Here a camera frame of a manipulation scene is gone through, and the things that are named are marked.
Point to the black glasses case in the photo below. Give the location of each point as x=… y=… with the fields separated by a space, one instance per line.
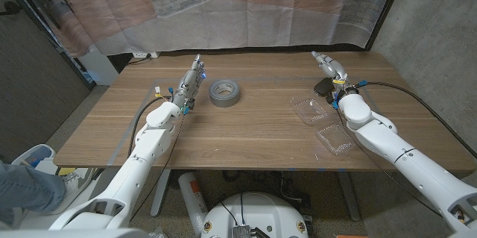
x=323 y=87

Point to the white sneaker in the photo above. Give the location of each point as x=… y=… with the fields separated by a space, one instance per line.
x=72 y=182

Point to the printed room backdrop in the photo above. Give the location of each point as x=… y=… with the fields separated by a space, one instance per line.
x=231 y=18

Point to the clear plastic clamshell container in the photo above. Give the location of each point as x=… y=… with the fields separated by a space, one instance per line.
x=309 y=111

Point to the perforated partition panel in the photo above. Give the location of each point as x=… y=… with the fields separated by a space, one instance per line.
x=33 y=81

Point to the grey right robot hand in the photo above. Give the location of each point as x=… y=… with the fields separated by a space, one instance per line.
x=334 y=69

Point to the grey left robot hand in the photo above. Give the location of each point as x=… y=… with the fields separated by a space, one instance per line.
x=188 y=87

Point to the white table leg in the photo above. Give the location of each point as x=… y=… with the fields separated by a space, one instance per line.
x=161 y=193
x=349 y=197

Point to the white roll with orange label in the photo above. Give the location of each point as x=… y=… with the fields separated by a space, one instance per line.
x=193 y=197

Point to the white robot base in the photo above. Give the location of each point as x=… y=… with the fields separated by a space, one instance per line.
x=257 y=213

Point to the white storage bin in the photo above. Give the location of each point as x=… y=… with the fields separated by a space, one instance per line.
x=35 y=154

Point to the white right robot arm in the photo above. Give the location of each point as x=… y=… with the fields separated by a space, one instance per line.
x=410 y=163

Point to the black backdrop stand pole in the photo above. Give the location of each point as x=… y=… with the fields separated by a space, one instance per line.
x=387 y=6

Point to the grey duct tape roll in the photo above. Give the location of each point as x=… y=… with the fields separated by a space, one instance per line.
x=224 y=98

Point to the person's leg in jeans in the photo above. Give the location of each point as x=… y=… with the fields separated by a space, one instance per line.
x=26 y=189

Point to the white power strip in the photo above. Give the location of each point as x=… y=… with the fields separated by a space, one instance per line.
x=143 y=55

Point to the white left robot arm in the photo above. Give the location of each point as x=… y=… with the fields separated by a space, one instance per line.
x=138 y=171

